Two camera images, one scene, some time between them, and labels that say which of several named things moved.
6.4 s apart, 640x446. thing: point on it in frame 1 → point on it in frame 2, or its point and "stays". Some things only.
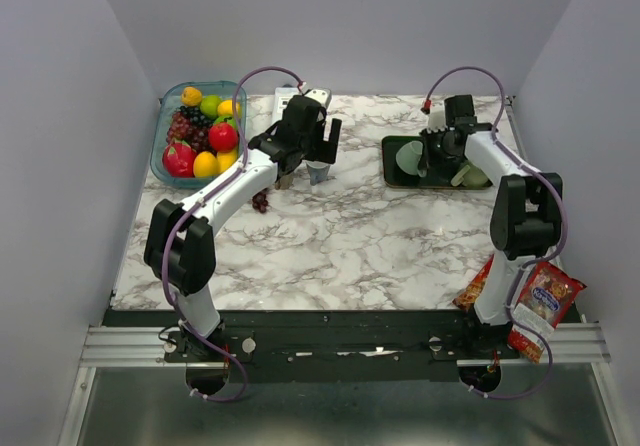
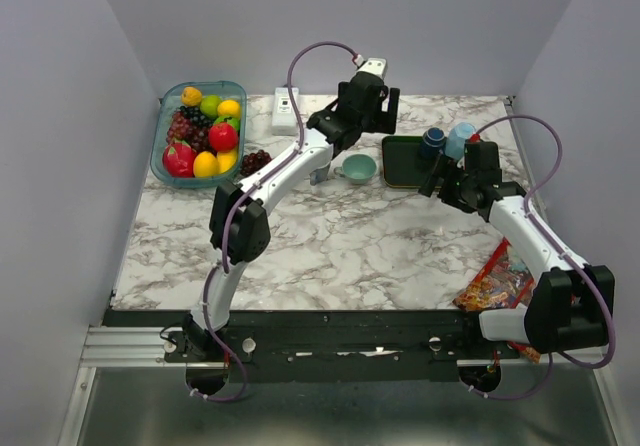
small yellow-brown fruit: [191, 96] stays
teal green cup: [409, 157] → [357, 168]
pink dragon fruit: [178, 159] stays
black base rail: [326, 346] stays
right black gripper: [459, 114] → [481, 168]
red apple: [223, 137] stays
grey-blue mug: [317, 171] stays
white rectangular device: [282, 98] stays
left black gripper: [324, 150] → [382, 121]
